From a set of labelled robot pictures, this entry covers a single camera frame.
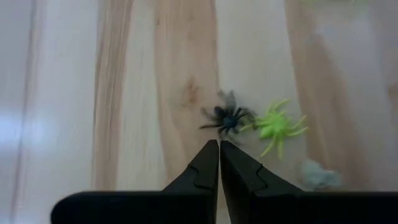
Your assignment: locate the black toy spider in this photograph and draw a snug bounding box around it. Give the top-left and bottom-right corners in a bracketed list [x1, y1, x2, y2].
[198, 89, 258, 144]

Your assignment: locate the white toy skull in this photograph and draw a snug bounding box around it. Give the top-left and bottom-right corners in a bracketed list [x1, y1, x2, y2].
[300, 158, 343, 191]

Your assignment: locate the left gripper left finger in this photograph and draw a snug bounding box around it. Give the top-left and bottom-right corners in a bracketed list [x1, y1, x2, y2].
[162, 139, 220, 224]

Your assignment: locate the green toy spider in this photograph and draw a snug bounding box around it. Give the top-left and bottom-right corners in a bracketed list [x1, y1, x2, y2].
[241, 98, 309, 161]

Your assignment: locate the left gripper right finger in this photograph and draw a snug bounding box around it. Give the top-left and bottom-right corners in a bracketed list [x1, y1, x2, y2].
[220, 140, 304, 224]

